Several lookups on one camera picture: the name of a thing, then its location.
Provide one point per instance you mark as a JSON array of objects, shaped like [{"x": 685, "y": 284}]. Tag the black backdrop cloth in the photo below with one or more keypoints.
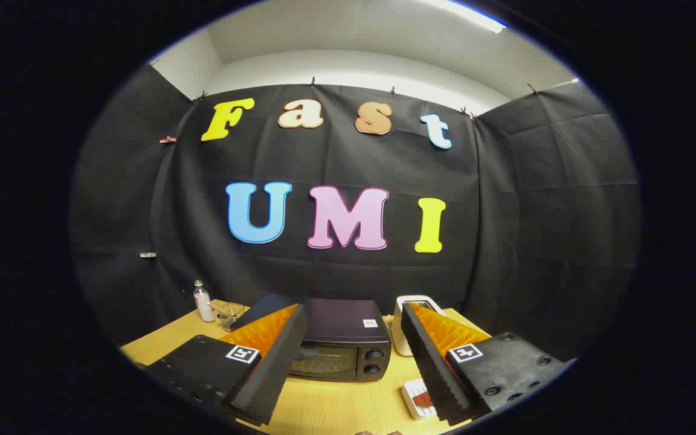
[{"x": 336, "y": 163}]

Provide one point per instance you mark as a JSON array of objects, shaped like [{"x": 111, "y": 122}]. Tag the white rectangular tray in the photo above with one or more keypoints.
[{"x": 410, "y": 389}]

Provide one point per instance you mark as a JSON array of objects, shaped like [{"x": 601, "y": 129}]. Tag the brown meat piece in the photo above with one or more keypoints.
[{"x": 423, "y": 399}]

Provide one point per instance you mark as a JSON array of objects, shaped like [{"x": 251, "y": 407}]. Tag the clear plastic bottle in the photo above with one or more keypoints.
[{"x": 204, "y": 305}]

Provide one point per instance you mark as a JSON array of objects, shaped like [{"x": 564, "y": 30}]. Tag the black toaster oven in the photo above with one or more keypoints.
[{"x": 342, "y": 320}]

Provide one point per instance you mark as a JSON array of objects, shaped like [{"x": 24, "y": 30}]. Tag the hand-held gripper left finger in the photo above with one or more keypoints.
[{"x": 275, "y": 374}]

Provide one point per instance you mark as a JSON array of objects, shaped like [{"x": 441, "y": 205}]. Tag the cream white bread toaster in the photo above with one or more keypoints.
[{"x": 399, "y": 326}]

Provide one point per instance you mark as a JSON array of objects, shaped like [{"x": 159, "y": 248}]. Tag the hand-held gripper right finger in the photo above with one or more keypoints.
[{"x": 429, "y": 368}]

